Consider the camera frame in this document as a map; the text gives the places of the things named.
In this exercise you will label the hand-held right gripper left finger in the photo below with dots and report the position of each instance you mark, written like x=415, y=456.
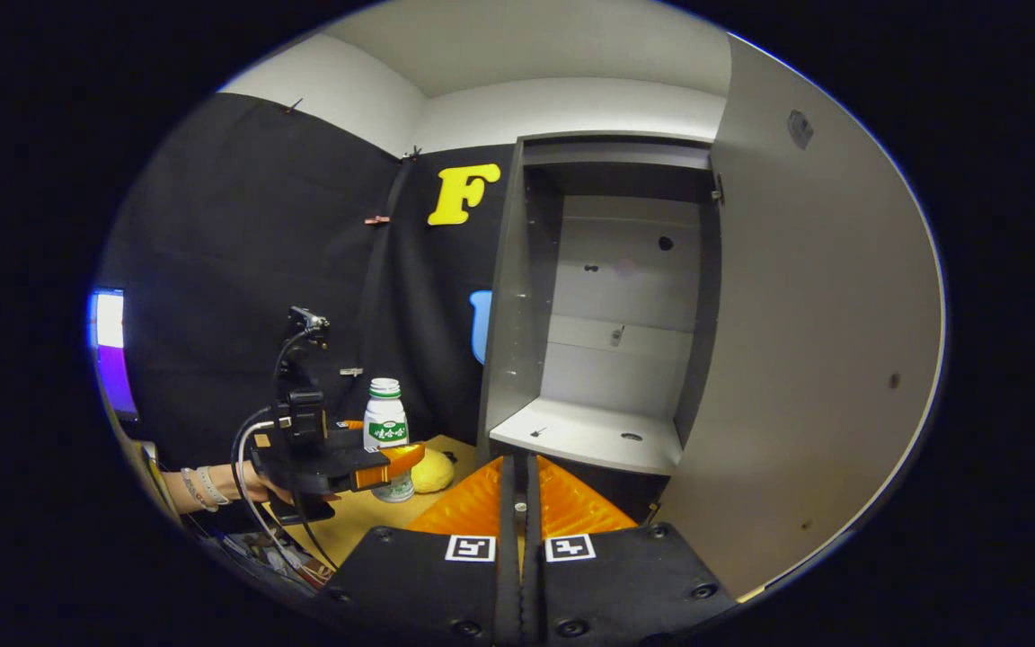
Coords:
x=507, y=557

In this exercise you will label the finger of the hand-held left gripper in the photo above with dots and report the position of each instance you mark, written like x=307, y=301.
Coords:
x=392, y=463
x=351, y=424

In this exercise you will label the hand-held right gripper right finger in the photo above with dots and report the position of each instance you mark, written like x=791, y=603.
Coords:
x=531, y=575

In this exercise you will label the white bottle green label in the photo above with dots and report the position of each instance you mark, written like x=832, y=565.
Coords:
x=384, y=413

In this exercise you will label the yellow coaster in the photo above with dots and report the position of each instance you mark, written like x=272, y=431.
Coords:
x=435, y=472

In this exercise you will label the grey cabinet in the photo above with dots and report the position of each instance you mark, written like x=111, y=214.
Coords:
x=517, y=341

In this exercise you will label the metal cabinet hinge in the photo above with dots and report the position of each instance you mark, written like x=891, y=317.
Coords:
x=717, y=189

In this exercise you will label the white wristband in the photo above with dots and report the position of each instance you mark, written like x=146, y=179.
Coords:
x=212, y=485

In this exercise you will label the black backdrop cloth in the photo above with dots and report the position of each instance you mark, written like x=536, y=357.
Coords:
x=212, y=270

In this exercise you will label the computer monitor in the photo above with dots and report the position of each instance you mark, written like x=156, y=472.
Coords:
x=110, y=359

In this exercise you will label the black clip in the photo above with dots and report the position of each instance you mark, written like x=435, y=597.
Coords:
x=293, y=105
x=410, y=153

